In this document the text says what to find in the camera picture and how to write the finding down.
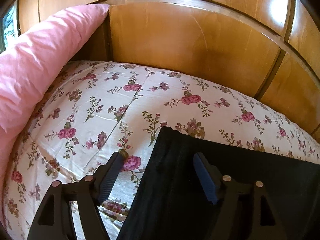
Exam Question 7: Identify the black pants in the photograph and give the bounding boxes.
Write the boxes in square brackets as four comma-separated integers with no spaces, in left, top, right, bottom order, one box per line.
[118,127,319,239]

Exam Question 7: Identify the floral bed sheet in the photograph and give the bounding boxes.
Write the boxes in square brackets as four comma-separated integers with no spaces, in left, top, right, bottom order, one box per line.
[3,61,319,239]

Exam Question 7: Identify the wooden wardrobe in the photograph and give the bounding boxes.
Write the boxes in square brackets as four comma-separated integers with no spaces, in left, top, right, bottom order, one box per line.
[17,0,319,139]

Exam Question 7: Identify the pink pillow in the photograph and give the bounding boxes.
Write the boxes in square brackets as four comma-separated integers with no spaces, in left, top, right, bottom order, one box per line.
[0,4,111,205]

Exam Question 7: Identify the window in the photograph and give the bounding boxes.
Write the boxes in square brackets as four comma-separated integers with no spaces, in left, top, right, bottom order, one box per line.
[1,0,21,53]

